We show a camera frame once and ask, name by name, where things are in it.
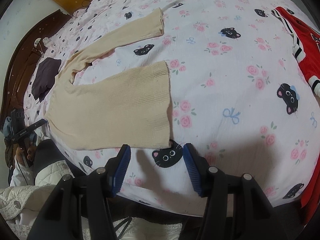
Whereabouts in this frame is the person's dark top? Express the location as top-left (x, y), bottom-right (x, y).
top-left (32, 139), bottom-right (88, 179)

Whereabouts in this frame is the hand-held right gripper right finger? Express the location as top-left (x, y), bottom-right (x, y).
top-left (183, 143), bottom-right (288, 240)

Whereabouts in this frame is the dark purple folded garment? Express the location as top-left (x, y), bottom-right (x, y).
top-left (31, 57), bottom-right (62, 103)

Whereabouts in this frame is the pink cat print duvet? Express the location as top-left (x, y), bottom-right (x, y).
top-left (24, 0), bottom-right (320, 218)

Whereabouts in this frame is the red striped garment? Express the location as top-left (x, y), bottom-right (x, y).
top-left (271, 6), bottom-right (320, 227)

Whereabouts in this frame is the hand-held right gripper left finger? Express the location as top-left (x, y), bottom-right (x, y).
top-left (26, 144), bottom-right (132, 240)

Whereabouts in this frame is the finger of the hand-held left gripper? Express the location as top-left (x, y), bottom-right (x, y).
top-left (31, 119), bottom-right (48, 130)

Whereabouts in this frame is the white round device with cable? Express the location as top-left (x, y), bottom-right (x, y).
top-left (34, 38), bottom-right (44, 55)

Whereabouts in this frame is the pile of clothes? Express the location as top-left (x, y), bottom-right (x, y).
top-left (2, 115), bottom-right (15, 142)

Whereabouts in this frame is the person's left hand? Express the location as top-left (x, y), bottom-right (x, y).
top-left (15, 142), bottom-right (38, 167)

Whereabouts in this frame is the wooden headboard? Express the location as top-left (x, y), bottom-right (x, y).
top-left (0, 9), bottom-right (73, 120)

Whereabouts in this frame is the beige knit sweater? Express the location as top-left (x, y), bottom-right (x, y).
top-left (44, 7), bottom-right (173, 151)

